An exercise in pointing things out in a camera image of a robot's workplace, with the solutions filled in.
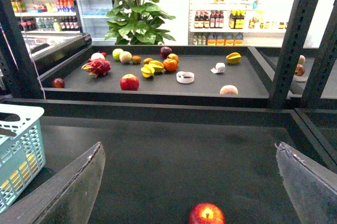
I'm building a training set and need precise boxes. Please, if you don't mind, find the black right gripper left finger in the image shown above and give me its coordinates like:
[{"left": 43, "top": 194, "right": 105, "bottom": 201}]
[{"left": 1, "top": 142, "right": 106, "bottom": 223}]

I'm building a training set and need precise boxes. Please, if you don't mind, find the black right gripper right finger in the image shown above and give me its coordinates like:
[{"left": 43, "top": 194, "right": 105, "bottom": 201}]
[{"left": 276, "top": 142, "right": 336, "bottom": 223}]

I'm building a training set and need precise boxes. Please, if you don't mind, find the light blue plastic basket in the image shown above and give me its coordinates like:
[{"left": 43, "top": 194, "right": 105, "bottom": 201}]
[{"left": 1, "top": 104, "right": 46, "bottom": 212}]

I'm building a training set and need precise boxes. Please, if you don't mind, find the red yellow mango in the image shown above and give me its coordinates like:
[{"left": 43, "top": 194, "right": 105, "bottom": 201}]
[{"left": 167, "top": 53, "right": 180, "bottom": 63}]

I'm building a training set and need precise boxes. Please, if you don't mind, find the red apple on table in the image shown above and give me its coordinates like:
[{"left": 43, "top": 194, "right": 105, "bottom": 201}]
[{"left": 188, "top": 203, "right": 226, "bottom": 224}]

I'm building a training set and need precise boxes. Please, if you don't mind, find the dark red plum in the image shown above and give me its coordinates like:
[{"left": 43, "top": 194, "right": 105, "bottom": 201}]
[{"left": 52, "top": 77, "right": 65, "bottom": 89}]

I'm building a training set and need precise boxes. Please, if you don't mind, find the fruit on right tray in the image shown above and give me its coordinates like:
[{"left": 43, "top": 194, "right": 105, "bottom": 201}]
[{"left": 294, "top": 64, "right": 305, "bottom": 76}]

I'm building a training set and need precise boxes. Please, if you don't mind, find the black fruit tray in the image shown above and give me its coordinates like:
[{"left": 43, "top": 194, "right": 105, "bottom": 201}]
[{"left": 41, "top": 46, "right": 271, "bottom": 108}]

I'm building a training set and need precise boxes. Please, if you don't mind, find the red apple on tray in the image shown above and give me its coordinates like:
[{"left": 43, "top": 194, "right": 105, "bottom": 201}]
[{"left": 120, "top": 74, "right": 140, "bottom": 91}]

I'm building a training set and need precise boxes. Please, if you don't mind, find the pale peach front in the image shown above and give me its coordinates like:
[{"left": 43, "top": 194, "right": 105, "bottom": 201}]
[{"left": 220, "top": 85, "right": 239, "bottom": 95}]

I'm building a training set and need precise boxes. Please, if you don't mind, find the red dragon fruit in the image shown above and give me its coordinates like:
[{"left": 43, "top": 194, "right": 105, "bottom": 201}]
[{"left": 81, "top": 59, "right": 111, "bottom": 77}]

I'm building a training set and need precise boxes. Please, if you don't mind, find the white onion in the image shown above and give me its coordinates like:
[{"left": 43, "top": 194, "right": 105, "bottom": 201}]
[{"left": 90, "top": 52, "right": 105, "bottom": 61}]

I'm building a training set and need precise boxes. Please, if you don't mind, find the yellow starfruit front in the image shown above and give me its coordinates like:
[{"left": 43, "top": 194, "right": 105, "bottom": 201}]
[{"left": 141, "top": 64, "right": 155, "bottom": 78}]

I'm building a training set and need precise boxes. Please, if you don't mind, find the yellow starfruit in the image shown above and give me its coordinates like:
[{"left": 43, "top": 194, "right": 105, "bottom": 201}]
[
  {"left": 141, "top": 64, "right": 155, "bottom": 78},
  {"left": 226, "top": 52, "right": 242, "bottom": 64},
  {"left": 148, "top": 60, "right": 164, "bottom": 73}
]

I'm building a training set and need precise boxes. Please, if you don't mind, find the glass freezer case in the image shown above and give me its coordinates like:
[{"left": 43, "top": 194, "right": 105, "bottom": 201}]
[{"left": 23, "top": 33, "right": 92, "bottom": 75}]

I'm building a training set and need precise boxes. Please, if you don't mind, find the green apple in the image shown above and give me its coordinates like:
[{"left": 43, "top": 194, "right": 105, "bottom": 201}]
[{"left": 112, "top": 48, "right": 124, "bottom": 61}]

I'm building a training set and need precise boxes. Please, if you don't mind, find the pale round peach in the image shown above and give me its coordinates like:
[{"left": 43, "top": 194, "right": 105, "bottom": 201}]
[{"left": 119, "top": 51, "right": 132, "bottom": 64}]

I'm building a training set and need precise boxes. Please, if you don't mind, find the crumpled white tape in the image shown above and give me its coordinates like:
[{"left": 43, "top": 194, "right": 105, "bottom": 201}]
[{"left": 211, "top": 62, "right": 226, "bottom": 74}]

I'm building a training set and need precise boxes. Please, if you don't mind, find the yellow starfruit far right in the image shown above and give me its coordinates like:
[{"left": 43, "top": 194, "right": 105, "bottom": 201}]
[{"left": 226, "top": 52, "right": 242, "bottom": 64}]

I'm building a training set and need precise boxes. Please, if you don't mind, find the brown kiwi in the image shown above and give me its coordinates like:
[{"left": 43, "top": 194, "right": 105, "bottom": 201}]
[{"left": 132, "top": 55, "right": 142, "bottom": 65}]

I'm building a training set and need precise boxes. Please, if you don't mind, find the yellow starfruit behind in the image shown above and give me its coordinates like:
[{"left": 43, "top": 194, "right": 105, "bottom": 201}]
[{"left": 148, "top": 60, "right": 164, "bottom": 73}]

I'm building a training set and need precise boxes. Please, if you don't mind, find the white tape roll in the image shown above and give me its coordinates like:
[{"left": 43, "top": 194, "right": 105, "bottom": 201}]
[{"left": 176, "top": 71, "right": 195, "bottom": 84}]

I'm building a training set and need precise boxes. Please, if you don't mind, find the orange tangerine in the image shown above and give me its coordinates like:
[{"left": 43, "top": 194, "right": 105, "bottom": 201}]
[{"left": 163, "top": 59, "right": 178, "bottom": 72}]

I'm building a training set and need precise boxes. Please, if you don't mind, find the dark purple passion fruit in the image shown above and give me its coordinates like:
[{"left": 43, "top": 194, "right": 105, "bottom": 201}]
[{"left": 160, "top": 46, "right": 172, "bottom": 58}]

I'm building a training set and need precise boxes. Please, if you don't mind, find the green potted plant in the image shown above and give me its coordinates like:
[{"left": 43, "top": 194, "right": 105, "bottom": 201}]
[{"left": 104, "top": 0, "right": 175, "bottom": 45}]

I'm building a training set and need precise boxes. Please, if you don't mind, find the left store shelf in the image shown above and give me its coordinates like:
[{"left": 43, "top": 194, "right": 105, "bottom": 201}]
[{"left": 11, "top": 0, "right": 81, "bottom": 33}]

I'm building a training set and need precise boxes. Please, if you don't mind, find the store shelf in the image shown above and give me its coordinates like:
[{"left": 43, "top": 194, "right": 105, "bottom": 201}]
[
  {"left": 11, "top": 0, "right": 81, "bottom": 33},
  {"left": 188, "top": 0, "right": 294, "bottom": 47}
]

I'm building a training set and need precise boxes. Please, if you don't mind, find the right store shelf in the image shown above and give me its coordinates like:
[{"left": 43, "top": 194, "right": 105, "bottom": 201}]
[{"left": 188, "top": 0, "right": 294, "bottom": 47}]

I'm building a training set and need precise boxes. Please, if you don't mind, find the black metal post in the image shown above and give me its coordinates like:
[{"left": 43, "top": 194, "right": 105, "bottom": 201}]
[{"left": 1, "top": 0, "right": 45, "bottom": 99}]

